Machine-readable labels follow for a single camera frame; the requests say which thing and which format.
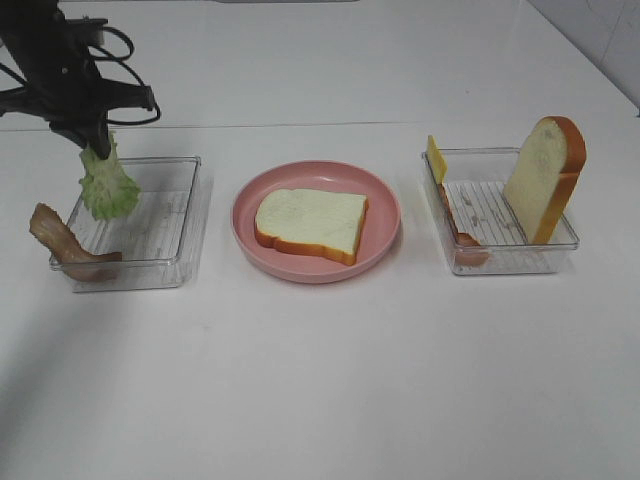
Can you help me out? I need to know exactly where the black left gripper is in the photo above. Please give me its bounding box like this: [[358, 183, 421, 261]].
[[1, 1, 153, 160]]

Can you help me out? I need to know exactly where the green lettuce leaf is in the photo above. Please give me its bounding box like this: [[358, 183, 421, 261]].
[[79, 131, 140, 220]]

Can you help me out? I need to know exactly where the brown bacon strip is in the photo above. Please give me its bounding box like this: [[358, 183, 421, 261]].
[[29, 203, 122, 282]]

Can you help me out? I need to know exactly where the bread slice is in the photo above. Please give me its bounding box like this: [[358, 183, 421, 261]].
[[254, 188, 369, 266], [503, 116, 587, 244]]

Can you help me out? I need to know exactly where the yellow cheese slice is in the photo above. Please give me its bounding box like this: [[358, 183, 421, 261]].
[[426, 135, 448, 186]]

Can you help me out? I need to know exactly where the pink bacon strip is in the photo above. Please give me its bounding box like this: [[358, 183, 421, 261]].
[[438, 184, 489, 267]]

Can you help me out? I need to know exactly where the left clear plastic tray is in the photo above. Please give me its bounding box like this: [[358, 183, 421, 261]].
[[49, 156, 211, 292]]

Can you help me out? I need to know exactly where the clear plastic tray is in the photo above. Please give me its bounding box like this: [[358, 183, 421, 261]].
[[422, 147, 580, 276], [49, 156, 211, 292]]

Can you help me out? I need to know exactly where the pink round plate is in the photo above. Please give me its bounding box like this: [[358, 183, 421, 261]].
[[231, 161, 401, 284]]

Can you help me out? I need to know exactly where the right clear plastic tray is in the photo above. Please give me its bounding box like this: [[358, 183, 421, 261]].
[[422, 147, 580, 276]]

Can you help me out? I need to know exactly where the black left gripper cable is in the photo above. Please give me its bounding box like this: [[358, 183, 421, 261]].
[[84, 25, 162, 126]]

